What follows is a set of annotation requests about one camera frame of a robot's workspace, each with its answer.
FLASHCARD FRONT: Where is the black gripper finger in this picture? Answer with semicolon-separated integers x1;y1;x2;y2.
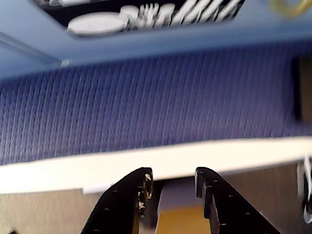
195;167;281;234
80;167;155;234

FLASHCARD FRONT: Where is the blue wooden toy kitchen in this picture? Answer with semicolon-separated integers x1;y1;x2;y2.
0;0;312;80

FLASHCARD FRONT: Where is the blue dishwasher door with rack print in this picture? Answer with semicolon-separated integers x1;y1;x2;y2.
0;0;312;64

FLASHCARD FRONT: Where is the white servo wire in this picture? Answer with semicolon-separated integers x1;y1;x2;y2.
295;156;312;224

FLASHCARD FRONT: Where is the gold dishwasher door handle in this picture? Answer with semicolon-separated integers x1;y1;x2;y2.
269;0;309;17

